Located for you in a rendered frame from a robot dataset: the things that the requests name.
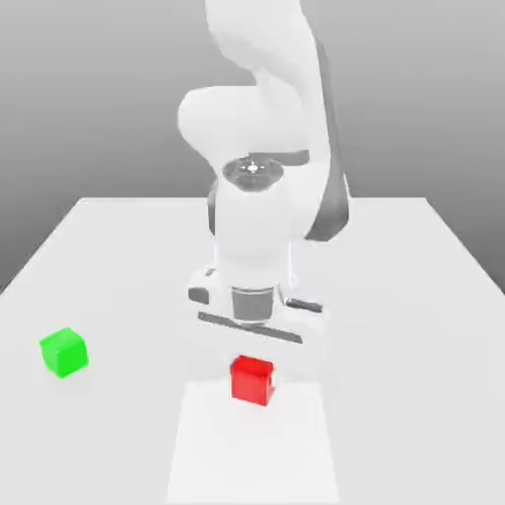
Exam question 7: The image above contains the small red cube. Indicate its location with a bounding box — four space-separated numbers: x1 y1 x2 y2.
229 354 278 408

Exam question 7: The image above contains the small green cube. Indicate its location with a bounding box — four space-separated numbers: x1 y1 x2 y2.
38 326 90 380

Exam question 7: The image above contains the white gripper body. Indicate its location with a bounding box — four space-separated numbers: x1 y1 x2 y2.
193 308 331 371

